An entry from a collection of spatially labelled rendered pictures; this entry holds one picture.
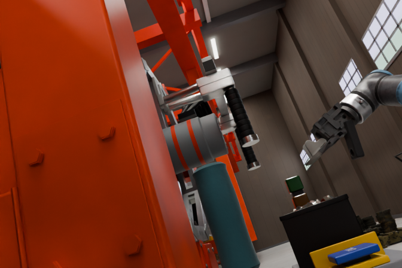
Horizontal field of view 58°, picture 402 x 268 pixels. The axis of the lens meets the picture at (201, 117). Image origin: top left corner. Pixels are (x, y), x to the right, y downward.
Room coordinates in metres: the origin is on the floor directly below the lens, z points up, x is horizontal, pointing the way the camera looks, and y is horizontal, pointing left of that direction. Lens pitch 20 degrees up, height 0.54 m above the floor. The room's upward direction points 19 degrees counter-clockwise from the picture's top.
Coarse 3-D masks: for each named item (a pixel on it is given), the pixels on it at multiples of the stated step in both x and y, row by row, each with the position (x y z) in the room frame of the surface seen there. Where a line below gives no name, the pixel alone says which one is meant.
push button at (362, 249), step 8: (352, 248) 0.65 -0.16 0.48; (360, 248) 0.61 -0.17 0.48; (368, 248) 0.61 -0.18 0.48; (376, 248) 0.61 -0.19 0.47; (328, 256) 0.67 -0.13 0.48; (336, 256) 0.62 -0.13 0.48; (344, 256) 0.61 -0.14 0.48; (352, 256) 0.61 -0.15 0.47; (360, 256) 0.61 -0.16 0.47; (368, 256) 0.62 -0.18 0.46; (344, 264) 0.64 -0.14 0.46
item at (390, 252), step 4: (388, 252) 0.70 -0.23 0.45; (392, 252) 0.68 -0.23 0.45; (396, 252) 0.67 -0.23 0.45; (400, 252) 0.65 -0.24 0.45; (388, 256) 0.66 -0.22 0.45; (392, 256) 0.65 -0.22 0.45; (396, 256) 0.63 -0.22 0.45; (400, 256) 0.62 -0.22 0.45; (392, 260) 0.61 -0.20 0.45; (396, 260) 0.60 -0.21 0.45; (400, 260) 0.60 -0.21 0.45; (296, 264) 1.02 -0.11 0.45; (384, 264) 0.60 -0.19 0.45; (388, 264) 0.60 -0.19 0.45; (392, 264) 0.60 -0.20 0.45; (396, 264) 0.60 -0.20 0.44; (400, 264) 0.60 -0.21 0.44
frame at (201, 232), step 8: (144, 64) 0.91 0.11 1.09; (152, 72) 1.02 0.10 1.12; (192, 176) 1.26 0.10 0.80; (184, 184) 1.26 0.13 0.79; (192, 184) 1.26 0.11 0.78; (184, 192) 1.26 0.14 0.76; (192, 192) 1.26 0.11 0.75; (184, 200) 1.24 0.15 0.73; (192, 200) 1.26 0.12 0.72; (200, 208) 1.19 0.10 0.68; (192, 216) 1.22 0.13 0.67; (200, 216) 1.16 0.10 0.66; (192, 224) 0.91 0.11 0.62; (200, 224) 1.14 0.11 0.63; (200, 232) 1.02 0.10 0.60; (208, 232) 1.15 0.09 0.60
